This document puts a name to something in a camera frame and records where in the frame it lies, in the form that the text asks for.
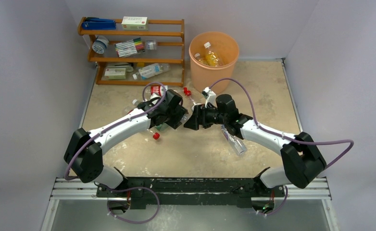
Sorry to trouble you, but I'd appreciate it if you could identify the white box on bottom shelf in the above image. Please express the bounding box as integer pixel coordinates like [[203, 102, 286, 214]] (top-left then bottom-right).
[[104, 67, 126, 80]]

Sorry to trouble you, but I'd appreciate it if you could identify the red label bottle red cap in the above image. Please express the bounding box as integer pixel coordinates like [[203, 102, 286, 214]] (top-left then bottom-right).
[[183, 87, 203, 111]]

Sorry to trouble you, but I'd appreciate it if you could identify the orange red tea bottle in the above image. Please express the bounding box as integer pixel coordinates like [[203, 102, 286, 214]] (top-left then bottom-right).
[[194, 53, 208, 65]]

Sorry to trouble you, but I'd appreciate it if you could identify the orange plastic bin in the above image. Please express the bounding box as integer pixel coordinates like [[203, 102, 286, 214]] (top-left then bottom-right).
[[188, 32, 239, 93]]

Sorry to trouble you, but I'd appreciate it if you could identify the small clear jar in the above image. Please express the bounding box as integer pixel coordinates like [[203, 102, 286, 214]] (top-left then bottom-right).
[[145, 40, 157, 51]]

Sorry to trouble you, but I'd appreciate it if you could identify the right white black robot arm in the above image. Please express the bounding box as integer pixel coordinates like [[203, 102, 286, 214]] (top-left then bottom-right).
[[184, 94, 327, 196]]

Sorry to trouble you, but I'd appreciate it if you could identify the clear bottle on shelf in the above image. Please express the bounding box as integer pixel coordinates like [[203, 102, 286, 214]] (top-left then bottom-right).
[[132, 63, 171, 80]]

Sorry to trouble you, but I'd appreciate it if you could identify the clear bottle purple label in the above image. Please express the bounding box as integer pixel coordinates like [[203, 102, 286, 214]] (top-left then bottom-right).
[[221, 125, 248, 155]]

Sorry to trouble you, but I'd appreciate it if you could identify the red label bottle near shelf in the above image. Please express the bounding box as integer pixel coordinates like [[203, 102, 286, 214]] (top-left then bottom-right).
[[144, 85, 183, 96]]

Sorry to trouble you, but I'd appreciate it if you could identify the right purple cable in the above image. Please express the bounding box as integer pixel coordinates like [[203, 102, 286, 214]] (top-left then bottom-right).
[[208, 78, 355, 218]]

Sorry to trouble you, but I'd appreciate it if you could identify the purple cable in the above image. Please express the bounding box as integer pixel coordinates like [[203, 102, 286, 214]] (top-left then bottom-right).
[[63, 82, 167, 223], [208, 78, 355, 218]]

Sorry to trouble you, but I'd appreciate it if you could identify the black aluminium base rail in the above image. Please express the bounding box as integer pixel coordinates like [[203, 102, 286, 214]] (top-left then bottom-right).
[[50, 177, 331, 213]]

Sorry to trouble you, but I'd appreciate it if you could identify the wooden three-tier shelf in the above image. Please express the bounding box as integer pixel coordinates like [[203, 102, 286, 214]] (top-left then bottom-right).
[[77, 17, 186, 87]]

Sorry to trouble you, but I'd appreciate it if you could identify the green tinted plastic bottle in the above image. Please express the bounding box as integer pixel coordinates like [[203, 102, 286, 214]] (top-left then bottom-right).
[[132, 99, 169, 131]]

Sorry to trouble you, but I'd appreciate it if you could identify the blue stapler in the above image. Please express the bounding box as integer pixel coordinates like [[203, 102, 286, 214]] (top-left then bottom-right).
[[81, 17, 116, 30]]

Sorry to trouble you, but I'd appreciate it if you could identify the white green small box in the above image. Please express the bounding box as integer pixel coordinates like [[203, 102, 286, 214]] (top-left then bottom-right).
[[121, 16, 148, 30]]

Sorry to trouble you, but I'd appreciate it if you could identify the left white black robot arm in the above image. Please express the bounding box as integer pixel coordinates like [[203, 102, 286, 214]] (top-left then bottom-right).
[[63, 90, 188, 197]]

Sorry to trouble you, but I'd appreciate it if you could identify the blue white tape roll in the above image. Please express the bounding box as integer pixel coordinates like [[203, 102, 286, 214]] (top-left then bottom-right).
[[92, 35, 109, 54]]

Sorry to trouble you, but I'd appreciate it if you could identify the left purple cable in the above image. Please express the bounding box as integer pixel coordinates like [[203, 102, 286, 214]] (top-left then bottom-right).
[[63, 82, 167, 223]]

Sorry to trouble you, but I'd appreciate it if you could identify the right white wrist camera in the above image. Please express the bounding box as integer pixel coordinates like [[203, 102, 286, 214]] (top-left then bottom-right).
[[201, 87, 216, 108]]

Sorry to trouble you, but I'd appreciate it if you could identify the pack of coloured markers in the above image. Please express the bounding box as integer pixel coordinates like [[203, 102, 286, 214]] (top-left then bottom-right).
[[115, 38, 145, 58]]

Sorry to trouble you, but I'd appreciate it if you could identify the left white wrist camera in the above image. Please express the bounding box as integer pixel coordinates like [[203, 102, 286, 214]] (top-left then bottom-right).
[[149, 93, 161, 105]]

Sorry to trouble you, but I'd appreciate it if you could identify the clear plastic bottle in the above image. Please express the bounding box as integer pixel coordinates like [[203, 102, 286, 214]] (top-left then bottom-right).
[[204, 42, 223, 63]]

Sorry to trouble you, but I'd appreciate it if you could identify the red label bottle left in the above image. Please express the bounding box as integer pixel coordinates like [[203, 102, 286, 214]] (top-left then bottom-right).
[[124, 106, 160, 141]]

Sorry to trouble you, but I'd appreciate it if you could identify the yellow juice bottle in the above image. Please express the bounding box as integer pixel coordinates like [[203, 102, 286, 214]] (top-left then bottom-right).
[[205, 55, 223, 67]]

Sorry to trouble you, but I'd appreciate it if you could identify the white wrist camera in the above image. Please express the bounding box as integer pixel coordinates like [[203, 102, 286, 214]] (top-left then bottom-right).
[[149, 93, 161, 105], [201, 87, 216, 108]]

